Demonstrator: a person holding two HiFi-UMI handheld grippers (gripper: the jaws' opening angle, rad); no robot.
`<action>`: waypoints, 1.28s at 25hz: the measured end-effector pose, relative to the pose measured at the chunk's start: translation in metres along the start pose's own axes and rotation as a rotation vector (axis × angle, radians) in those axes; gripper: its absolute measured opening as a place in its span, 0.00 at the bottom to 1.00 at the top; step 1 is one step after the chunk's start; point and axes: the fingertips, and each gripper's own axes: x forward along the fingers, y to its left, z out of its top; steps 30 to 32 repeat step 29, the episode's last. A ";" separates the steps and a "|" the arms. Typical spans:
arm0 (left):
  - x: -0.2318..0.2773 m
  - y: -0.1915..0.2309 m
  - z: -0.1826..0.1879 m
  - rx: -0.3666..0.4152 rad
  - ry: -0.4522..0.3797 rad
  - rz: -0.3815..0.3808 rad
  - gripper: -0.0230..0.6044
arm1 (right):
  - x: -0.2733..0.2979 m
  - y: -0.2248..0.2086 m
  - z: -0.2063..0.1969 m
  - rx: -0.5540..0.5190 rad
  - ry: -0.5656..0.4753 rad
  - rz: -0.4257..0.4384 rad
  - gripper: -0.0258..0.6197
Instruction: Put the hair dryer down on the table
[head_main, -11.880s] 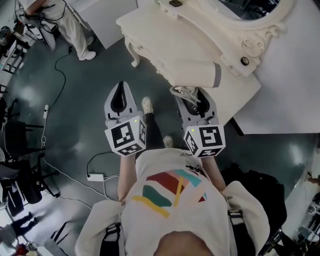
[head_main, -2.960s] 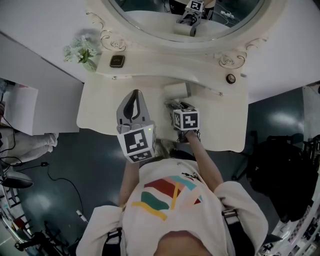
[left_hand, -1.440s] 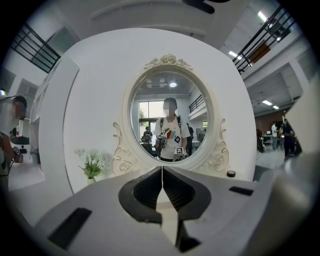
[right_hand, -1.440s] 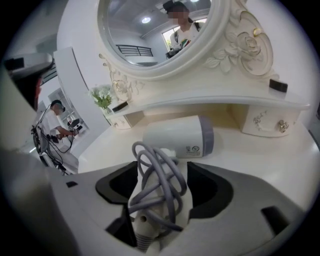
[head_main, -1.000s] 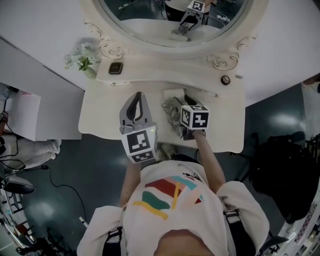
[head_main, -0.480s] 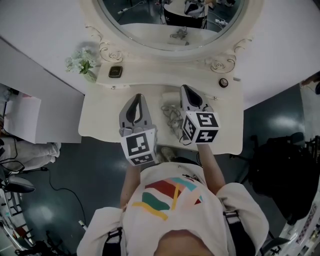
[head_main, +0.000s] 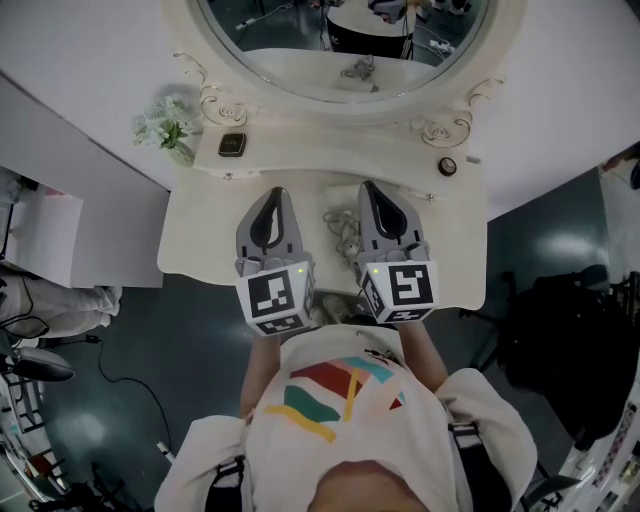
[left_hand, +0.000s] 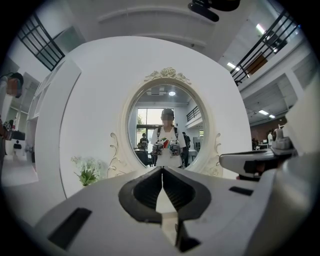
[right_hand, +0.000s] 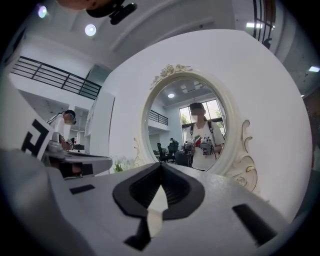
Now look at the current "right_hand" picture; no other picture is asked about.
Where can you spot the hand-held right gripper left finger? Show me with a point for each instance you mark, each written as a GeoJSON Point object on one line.
{"type": "Point", "coordinates": [100, 212]}

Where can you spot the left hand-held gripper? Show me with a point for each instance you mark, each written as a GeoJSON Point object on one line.
{"type": "Point", "coordinates": [25, 187]}

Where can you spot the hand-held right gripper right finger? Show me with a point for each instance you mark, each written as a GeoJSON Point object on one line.
{"type": "Point", "coordinates": [220, 200]}

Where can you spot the white flowers in vase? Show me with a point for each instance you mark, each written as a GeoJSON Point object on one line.
{"type": "Point", "coordinates": [122, 163]}

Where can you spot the long black balcony railing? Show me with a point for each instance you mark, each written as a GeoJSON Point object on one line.
{"type": "Point", "coordinates": [92, 90]}

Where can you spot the round ceiling lamp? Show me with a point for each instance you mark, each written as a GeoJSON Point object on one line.
{"type": "Point", "coordinates": [90, 30]}
{"type": "Point", "coordinates": [42, 11]}

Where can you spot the person's face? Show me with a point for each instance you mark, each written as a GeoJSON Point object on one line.
{"type": "Point", "coordinates": [75, 3]}

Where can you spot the short black corner railing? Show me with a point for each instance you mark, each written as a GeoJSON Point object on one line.
{"type": "Point", "coordinates": [261, 20]}

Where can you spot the oval mirror with ornate frame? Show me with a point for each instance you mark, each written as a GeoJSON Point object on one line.
{"type": "Point", "coordinates": [170, 120]}

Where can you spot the black head-mounted camera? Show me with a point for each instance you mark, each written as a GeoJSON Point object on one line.
{"type": "Point", "coordinates": [120, 15]}

